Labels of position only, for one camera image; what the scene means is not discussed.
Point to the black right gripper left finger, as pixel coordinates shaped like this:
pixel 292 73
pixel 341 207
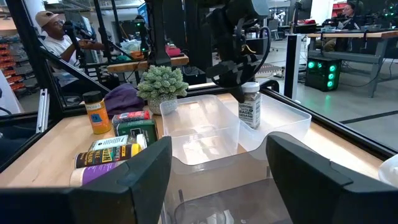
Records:
pixel 93 205

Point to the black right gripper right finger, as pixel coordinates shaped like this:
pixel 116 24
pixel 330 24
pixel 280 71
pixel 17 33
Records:
pixel 317 196

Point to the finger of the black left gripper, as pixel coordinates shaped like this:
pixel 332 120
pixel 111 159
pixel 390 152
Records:
pixel 239 93

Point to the purple label spice bottle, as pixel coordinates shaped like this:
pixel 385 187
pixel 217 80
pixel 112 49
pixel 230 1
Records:
pixel 93 172

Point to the black yellow label spice bottle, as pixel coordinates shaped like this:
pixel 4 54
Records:
pixel 102 156

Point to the orange spice bottle black lid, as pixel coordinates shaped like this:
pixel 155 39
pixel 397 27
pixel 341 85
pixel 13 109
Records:
pixel 98 118

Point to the patterned spice tin red lid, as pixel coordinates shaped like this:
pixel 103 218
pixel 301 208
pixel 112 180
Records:
pixel 130 116
pixel 136 129

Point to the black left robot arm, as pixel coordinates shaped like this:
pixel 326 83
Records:
pixel 230 31

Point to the clear plastic bin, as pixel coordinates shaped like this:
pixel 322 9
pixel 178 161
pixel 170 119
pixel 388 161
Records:
pixel 199 130

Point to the white upright panel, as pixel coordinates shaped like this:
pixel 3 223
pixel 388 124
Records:
pixel 292 68

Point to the faux green plant in pot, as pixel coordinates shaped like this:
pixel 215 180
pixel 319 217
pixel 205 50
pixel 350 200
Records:
pixel 161 84

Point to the computer tower green lights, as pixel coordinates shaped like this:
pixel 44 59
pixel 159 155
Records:
pixel 320 76

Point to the grey translucent plastic bin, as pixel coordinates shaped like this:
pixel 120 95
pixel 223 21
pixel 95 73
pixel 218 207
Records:
pixel 217 193

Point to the wooden workbench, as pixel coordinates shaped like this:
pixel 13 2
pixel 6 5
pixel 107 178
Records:
pixel 130 66

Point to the aluminium extrusion profile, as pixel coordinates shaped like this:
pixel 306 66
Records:
pixel 43 112

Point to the purple cloth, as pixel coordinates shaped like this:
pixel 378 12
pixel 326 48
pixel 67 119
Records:
pixel 122 98

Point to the wooden desk grey legs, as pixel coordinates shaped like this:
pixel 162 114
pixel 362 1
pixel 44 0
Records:
pixel 342 35

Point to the person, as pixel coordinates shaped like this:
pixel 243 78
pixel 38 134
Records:
pixel 348 12
pixel 59 45

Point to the red storage bins rack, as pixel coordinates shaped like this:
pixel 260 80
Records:
pixel 9 73

